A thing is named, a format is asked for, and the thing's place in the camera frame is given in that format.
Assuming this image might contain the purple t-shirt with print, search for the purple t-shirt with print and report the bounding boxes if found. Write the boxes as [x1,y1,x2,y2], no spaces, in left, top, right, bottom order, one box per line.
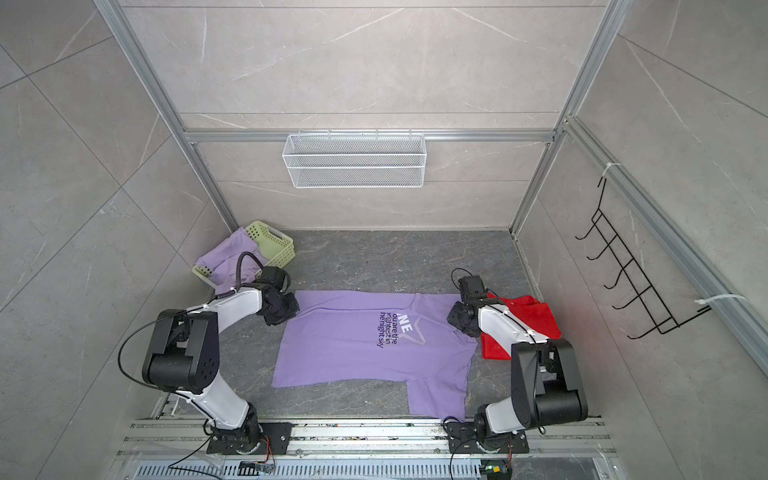
[272,290,477,419]

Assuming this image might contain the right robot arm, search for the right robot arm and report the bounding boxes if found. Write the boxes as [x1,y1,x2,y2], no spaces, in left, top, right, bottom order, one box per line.
[447,297,588,440]

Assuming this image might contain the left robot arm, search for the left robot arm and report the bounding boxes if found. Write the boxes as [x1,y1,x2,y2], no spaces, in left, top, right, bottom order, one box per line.
[142,284,299,431]

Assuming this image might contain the light green plastic basket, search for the light green plastic basket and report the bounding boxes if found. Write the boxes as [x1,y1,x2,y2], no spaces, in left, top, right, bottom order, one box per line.
[192,221,295,289]

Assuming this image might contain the red t-shirt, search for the red t-shirt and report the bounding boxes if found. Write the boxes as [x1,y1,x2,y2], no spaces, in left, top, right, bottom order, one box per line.
[481,295,562,360]

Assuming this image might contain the purple t-shirt in basket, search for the purple t-shirt in basket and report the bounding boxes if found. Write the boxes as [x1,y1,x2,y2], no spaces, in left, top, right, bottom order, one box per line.
[195,228,269,294]

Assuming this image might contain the white zip tie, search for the white zip tie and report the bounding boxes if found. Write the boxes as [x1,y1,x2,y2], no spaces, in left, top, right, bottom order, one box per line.
[694,293,748,305]

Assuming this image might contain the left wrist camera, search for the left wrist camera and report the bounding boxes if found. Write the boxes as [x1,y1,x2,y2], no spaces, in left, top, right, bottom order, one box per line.
[255,266,291,292]

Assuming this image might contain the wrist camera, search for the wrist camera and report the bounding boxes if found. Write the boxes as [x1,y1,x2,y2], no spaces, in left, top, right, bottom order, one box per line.
[255,266,291,292]
[457,275,487,303]

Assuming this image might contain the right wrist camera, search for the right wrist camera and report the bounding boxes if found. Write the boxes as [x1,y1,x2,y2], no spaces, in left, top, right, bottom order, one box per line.
[457,275,487,303]

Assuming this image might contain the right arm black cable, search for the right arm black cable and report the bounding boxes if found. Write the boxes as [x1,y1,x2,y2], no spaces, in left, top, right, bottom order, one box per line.
[449,267,541,343]

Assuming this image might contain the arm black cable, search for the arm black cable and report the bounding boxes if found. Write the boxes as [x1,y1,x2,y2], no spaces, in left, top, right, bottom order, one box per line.
[116,250,268,391]
[449,267,541,343]

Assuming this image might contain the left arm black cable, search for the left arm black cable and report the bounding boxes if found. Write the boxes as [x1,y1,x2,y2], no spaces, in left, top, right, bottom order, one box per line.
[116,250,268,391]

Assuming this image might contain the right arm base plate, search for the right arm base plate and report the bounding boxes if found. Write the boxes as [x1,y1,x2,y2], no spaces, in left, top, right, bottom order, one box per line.
[441,417,530,455]

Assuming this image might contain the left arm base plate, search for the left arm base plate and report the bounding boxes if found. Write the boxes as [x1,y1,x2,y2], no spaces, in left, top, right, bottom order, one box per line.
[206,422,293,455]

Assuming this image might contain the white wire mesh basket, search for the white wire mesh basket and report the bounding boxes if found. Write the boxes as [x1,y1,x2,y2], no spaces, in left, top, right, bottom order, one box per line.
[282,133,428,189]

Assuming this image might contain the black wire hook rack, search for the black wire hook rack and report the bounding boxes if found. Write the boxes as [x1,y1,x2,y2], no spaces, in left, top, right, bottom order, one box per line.
[575,178,713,341]

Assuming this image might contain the aluminium rail at front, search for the aluminium rail at front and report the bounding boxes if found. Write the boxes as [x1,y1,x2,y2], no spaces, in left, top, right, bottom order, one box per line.
[107,417,626,479]

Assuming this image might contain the aluminium frame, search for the aluminium frame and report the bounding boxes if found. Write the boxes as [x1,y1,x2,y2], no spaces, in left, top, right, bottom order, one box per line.
[95,1,767,370]

